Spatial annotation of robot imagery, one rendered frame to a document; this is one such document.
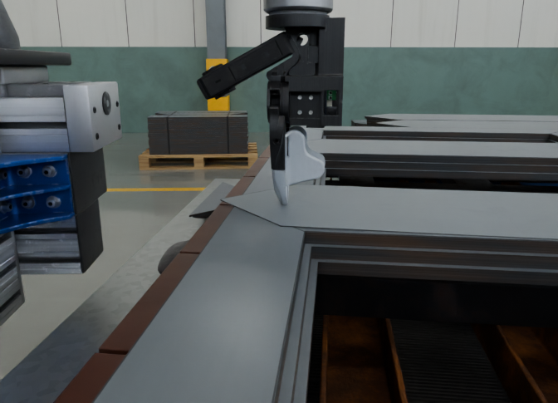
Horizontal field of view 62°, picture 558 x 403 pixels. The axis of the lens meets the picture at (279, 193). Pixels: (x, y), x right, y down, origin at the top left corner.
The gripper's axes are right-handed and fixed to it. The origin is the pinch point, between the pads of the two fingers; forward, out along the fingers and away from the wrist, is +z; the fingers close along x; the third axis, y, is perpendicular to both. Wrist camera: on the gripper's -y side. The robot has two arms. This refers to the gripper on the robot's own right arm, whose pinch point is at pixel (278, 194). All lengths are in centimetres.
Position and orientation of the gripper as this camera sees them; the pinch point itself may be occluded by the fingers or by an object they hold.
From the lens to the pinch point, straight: 56.4
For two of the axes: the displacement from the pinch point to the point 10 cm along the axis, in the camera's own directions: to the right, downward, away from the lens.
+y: 9.9, 0.3, -1.1
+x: 1.1, -2.6, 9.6
